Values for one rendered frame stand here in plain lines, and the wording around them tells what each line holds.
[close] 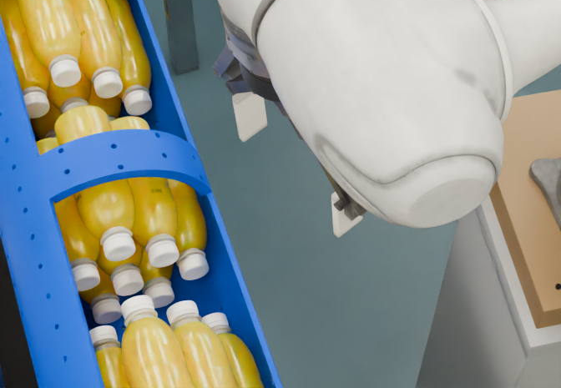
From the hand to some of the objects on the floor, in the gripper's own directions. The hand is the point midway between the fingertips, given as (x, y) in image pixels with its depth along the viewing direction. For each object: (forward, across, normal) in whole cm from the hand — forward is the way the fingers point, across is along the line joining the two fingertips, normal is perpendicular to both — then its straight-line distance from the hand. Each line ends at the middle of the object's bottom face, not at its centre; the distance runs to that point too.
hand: (299, 171), depth 111 cm
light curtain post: (+156, -121, +52) cm, 204 cm away
